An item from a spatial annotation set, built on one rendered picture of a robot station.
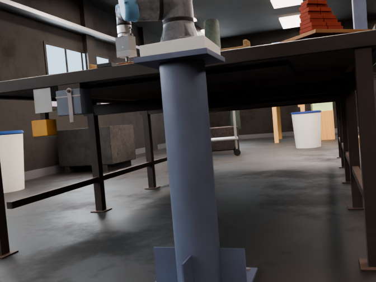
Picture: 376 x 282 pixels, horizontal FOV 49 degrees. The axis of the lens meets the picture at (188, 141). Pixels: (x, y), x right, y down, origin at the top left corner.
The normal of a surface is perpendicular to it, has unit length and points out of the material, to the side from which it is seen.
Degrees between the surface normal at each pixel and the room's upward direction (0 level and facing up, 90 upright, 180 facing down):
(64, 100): 90
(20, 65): 90
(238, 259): 90
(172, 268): 90
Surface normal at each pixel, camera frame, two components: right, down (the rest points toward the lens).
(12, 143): 0.84, 0.02
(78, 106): -0.32, 0.07
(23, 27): 0.95, -0.07
